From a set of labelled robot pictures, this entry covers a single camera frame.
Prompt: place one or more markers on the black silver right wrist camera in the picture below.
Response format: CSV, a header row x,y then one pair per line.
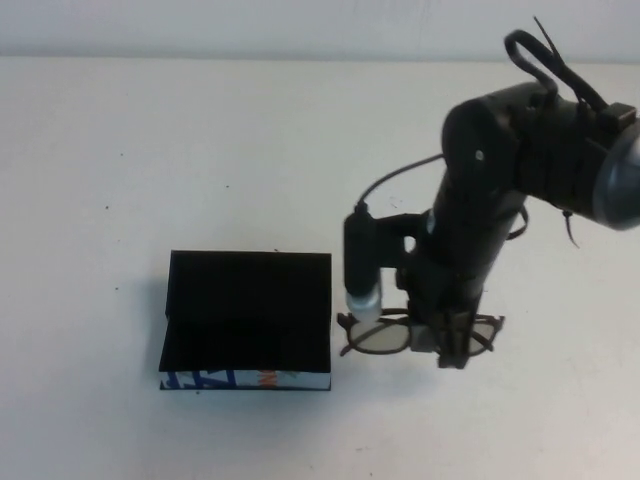
x,y
362,260

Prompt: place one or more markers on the dark framed glasses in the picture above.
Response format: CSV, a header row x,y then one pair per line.
x,y
380,341

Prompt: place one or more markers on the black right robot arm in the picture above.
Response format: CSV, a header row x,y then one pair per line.
x,y
550,150

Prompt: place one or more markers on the black glasses case box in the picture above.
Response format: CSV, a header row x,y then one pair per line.
x,y
250,300

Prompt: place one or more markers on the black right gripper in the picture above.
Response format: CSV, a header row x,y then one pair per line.
x,y
450,260

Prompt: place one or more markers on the black zip tie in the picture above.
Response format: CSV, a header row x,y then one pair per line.
x,y
571,230
570,70

